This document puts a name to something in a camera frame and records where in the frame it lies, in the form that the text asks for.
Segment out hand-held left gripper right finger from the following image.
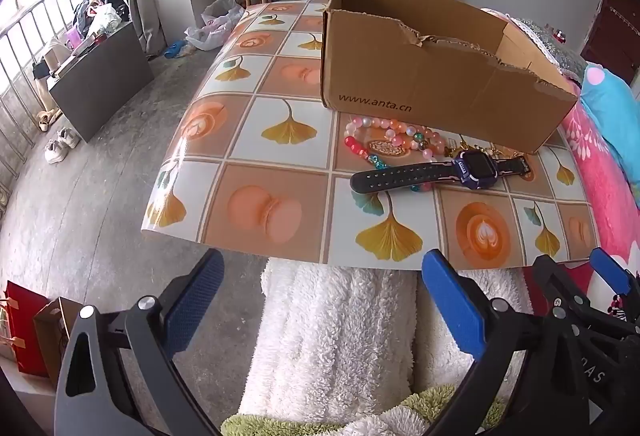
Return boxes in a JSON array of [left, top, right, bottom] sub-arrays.
[[421, 250, 566, 436]]

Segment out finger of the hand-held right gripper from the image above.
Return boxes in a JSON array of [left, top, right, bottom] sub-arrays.
[[531, 255, 608, 347], [589, 247, 640, 337]]

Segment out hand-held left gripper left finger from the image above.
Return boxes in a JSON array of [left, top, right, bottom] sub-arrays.
[[54, 248, 226, 436]]

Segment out purple black smart watch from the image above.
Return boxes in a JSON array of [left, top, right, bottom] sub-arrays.
[[350, 150, 533, 194]]

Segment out gold chain with ring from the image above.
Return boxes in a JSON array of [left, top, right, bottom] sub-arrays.
[[442, 138, 526, 163]]

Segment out orange pastel bead bracelet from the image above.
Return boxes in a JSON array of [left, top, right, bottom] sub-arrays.
[[367, 118, 447, 161]]

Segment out pink red bead bracelet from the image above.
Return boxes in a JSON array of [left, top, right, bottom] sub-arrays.
[[344, 116, 436, 194]]

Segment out brown cardboard box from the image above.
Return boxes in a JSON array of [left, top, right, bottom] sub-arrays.
[[320, 0, 581, 154]]

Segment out pink floral blanket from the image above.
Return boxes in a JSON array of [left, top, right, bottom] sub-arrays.
[[520, 103, 640, 317]]

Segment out green fluffy blanket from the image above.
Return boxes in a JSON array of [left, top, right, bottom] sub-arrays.
[[220, 386, 506, 436]]

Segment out white fluffy blanket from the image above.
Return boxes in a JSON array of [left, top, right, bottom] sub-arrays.
[[239, 258, 533, 436]]

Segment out brown paper bag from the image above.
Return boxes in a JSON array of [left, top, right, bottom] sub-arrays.
[[32, 297, 83, 389]]

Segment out blue pillow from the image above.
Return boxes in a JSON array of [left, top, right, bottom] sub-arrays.
[[580, 63, 640, 187]]

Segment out red paper bag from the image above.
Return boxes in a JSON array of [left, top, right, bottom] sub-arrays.
[[0, 281, 51, 377]]

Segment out beige sandals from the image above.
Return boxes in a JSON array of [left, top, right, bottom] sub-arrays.
[[37, 110, 63, 133]]

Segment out dark grey cabinet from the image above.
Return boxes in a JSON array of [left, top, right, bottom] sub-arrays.
[[47, 20, 155, 143]]

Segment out grey glittery pillow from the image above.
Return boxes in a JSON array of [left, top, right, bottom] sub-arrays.
[[480, 8, 588, 76]]

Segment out brown door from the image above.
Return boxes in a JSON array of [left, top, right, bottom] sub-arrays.
[[580, 0, 640, 84]]

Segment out white plastic bag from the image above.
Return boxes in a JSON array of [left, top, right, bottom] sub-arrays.
[[185, 0, 246, 51]]

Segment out beige bag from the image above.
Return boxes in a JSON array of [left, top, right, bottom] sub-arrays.
[[32, 38, 76, 81]]

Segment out pile of clothes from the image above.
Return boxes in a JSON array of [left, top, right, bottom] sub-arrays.
[[72, 0, 131, 41]]

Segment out metal window railing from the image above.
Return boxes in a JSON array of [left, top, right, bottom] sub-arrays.
[[0, 0, 86, 197]]

